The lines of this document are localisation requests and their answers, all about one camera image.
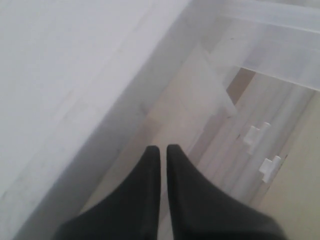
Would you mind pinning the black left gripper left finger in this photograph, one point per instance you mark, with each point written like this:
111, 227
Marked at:
130, 212

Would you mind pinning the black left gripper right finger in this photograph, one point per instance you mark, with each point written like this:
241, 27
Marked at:
201, 211

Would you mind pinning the small drawer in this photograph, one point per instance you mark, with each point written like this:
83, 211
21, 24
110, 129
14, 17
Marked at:
193, 99
277, 38

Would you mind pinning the white translucent drawer cabinet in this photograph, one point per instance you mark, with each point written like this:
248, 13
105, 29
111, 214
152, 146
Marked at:
78, 79

